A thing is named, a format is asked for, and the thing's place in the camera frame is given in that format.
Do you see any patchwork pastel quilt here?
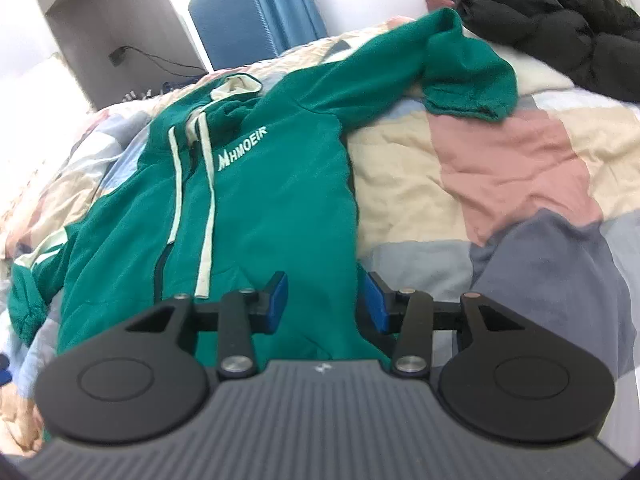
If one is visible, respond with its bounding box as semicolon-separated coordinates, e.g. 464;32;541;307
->
0;14;640;461

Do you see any white fluffy pillow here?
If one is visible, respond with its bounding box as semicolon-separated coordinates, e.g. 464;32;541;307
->
486;41;575;96

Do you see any black puffer jacket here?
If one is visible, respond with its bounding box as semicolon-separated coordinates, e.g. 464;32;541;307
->
454;0;639;103

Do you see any dark red side table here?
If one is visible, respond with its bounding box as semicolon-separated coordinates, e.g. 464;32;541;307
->
425;0;454;13

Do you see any green hoodie with white drawstrings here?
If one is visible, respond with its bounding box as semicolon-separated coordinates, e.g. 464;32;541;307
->
8;9;518;363

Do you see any person's left hand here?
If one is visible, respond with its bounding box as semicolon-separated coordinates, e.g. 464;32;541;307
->
0;384;43;456

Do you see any blue upholstered chair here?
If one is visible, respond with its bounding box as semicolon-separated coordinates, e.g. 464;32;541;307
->
188;0;279;70

